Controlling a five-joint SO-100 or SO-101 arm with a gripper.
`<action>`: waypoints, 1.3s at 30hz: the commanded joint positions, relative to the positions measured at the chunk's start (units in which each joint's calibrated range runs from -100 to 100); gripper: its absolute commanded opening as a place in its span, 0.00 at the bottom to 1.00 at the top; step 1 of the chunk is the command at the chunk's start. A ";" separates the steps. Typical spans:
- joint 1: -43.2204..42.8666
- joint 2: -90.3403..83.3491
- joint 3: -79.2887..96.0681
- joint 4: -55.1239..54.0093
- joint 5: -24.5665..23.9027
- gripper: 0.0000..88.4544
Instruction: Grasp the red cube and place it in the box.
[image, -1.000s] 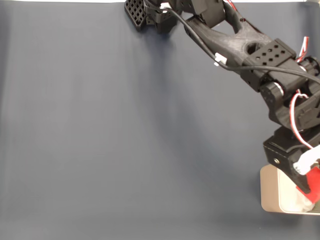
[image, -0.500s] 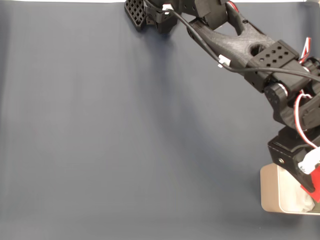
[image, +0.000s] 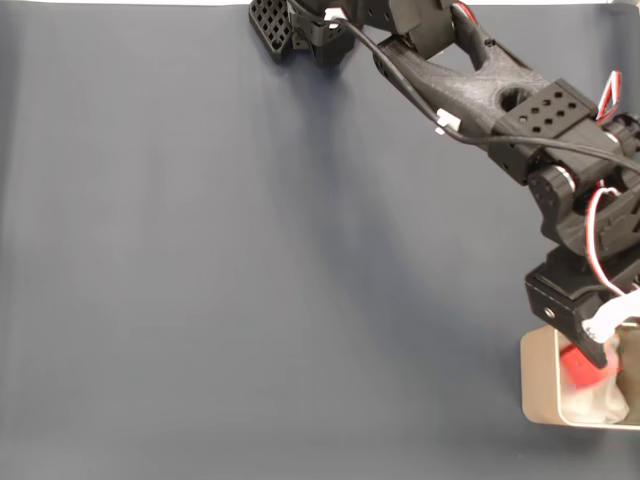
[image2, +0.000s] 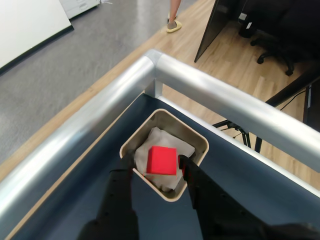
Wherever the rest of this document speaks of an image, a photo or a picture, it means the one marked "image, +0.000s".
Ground dark grey mat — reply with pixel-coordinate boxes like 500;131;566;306
0;3;640;480

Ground red cube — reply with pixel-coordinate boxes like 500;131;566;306
558;344;622;392

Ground white red servo cable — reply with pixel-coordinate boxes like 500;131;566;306
583;186;632;297
451;1;479;26
596;71;624;122

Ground black camera cable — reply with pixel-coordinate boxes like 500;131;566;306
324;8;640;174

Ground beige rounded box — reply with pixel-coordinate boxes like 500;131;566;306
519;324;640;431

